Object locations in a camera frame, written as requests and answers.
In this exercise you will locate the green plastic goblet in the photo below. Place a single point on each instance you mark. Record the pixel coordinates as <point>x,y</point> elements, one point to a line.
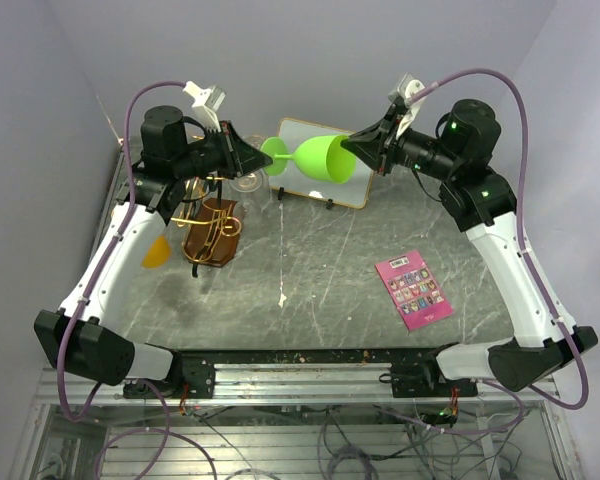
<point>321,158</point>

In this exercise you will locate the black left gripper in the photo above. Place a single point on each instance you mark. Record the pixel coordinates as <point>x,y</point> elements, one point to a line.
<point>240,157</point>

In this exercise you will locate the gold framed whiteboard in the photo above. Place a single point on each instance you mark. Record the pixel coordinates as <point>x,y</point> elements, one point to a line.
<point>353,193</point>

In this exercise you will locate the gold wire wine glass rack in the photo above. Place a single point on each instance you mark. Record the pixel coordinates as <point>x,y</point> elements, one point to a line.
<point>213,224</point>

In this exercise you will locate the aluminium rail frame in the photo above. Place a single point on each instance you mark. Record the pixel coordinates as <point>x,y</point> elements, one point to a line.
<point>299,414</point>

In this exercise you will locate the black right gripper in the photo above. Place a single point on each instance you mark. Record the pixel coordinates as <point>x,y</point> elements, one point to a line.
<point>377,146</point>

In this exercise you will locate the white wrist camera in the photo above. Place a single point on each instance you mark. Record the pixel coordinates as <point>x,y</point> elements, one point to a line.
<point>403,94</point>
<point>206,103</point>

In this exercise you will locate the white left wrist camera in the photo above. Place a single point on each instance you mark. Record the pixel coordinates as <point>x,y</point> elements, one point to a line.
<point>206,103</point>

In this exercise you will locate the orange plastic goblet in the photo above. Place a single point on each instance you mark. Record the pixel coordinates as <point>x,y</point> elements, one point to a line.
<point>158,254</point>

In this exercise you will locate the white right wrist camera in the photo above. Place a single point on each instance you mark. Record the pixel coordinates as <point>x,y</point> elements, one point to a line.
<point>403,94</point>

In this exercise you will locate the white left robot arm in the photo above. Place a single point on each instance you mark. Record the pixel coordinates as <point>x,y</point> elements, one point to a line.
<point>79,337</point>

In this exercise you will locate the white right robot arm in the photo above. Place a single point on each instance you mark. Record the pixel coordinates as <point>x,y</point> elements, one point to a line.
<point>483,205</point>

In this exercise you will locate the small clear wine glass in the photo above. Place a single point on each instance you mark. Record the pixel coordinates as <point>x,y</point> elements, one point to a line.
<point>255,140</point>

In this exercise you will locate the pink booklet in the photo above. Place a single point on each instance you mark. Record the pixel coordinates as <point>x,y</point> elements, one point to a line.
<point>414,291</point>

